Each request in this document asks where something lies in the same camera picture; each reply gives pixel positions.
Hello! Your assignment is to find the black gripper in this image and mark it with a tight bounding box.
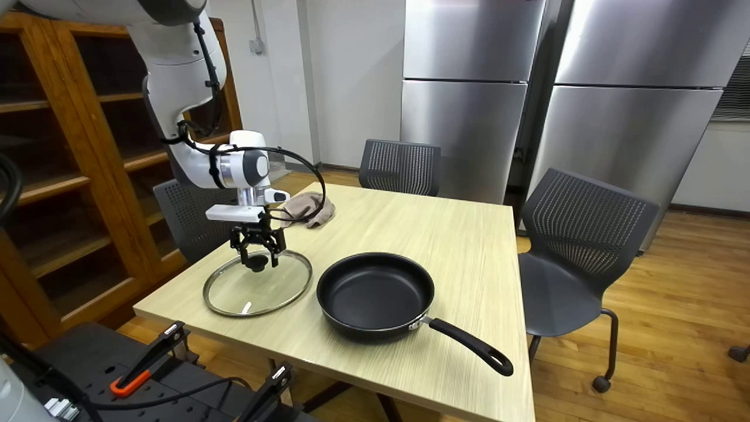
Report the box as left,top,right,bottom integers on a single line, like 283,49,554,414
230,206,289,271

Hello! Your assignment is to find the glass lid with black knob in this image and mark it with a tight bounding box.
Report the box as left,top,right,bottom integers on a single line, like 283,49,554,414
201,247,316,321

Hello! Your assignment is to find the black frying pan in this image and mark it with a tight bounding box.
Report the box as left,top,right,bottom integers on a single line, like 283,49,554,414
314,251,516,377

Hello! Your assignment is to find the crumpled beige cloth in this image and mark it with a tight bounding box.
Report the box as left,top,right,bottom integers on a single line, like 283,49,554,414
272,191,338,233

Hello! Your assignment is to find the grey mesh chair without wheels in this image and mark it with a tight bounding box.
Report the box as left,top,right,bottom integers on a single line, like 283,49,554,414
149,176,238,265

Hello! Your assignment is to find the grey mesh chair low back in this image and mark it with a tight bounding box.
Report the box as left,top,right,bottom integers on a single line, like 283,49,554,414
357,138,445,198

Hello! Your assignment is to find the black perforated robot cart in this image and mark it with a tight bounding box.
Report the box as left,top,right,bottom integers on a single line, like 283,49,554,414
10,321,319,422

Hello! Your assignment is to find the wooden shelf cabinet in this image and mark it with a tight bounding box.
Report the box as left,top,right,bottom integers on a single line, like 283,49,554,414
0,8,243,353

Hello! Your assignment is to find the narrow stainless steel refrigerator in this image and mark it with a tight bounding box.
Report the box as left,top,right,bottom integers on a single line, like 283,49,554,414
400,0,550,206

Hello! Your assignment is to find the small white metal fitting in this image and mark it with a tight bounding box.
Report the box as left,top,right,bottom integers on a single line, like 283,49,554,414
41,397,81,422

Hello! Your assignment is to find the grey rounded housing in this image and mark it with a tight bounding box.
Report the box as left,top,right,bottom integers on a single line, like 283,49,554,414
0,360,54,422

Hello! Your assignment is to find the grey mesh chair with wheels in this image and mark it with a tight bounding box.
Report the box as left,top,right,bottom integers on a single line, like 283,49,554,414
517,164,664,397

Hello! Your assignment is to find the wide stainless steel refrigerator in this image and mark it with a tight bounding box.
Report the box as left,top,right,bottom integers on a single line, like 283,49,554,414
527,0,750,254

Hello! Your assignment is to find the white counter cabinet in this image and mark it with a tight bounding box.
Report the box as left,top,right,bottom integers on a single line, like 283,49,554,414
670,115,750,215

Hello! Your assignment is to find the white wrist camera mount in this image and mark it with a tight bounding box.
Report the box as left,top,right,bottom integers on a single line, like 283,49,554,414
204,201,269,227

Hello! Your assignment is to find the black clamp with orange handle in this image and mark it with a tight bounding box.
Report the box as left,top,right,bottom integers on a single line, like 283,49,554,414
108,321,189,399

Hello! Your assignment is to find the black cart cable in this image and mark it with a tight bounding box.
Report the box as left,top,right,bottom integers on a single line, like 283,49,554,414
0,324,245,422

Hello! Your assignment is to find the dark table leg frame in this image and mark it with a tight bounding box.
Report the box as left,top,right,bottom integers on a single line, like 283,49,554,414
300,381,406,422

